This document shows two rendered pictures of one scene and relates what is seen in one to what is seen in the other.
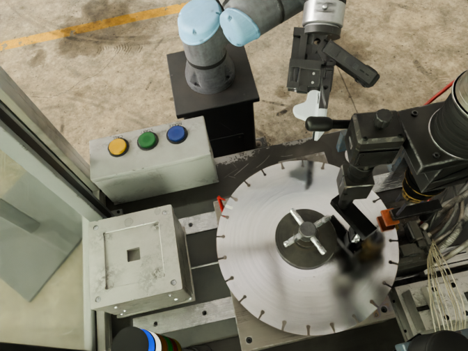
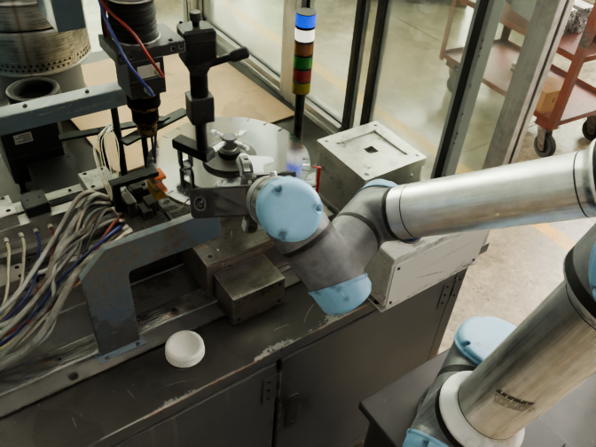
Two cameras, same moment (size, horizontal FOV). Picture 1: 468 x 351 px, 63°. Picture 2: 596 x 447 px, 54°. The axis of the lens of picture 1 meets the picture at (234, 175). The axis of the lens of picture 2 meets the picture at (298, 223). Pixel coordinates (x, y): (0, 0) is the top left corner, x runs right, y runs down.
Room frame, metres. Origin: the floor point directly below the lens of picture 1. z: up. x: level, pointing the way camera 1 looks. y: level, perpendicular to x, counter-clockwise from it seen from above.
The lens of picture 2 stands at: (1.09, -0.56, 1.64)
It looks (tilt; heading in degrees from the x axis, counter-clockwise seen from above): 41 degrees down; 145
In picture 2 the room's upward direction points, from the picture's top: 5 degrees clockwise
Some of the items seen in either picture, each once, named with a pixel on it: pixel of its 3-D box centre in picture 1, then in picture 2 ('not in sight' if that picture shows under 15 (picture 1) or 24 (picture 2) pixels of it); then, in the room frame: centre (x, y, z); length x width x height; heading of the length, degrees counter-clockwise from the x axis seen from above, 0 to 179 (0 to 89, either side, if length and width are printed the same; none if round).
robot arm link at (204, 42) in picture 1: (204, 30); (486, 367); (0.82, 0.01, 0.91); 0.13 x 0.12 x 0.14; 116
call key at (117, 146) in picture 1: (118, 147); not in sight; (0.51, 0.25, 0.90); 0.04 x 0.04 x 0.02
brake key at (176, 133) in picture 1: (177, 134); not in sight; (0.51, 0.11, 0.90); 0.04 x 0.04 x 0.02
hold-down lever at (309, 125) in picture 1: (338, 133); (222, 53); (0.25, -0.14, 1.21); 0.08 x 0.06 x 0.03; 92
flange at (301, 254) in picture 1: (306, 236); (229, 153); (0.20, -0.11, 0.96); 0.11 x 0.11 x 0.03
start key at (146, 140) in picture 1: (147, 141); not in sight; (0.51, 0.18, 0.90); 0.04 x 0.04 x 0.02
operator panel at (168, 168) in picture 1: (157, 161); (421, 246); (0.50, 0.18, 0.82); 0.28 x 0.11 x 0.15; 92
